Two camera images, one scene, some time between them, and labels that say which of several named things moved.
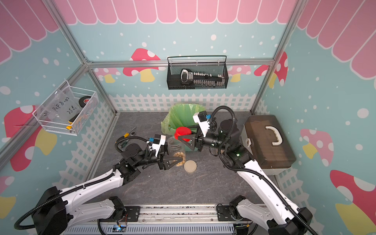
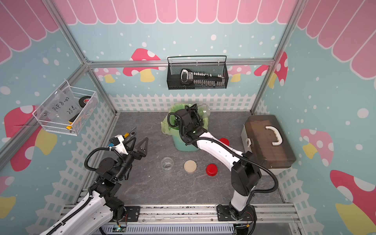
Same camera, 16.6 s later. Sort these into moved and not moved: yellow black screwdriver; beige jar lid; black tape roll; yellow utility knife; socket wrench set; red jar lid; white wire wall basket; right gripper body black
Moved: right gripper body black; red jar lid
Not moved: yellow utility knife; beige jar lid; yellow black screwdriver; white wire wall basket; socket wrench set; black tape roll
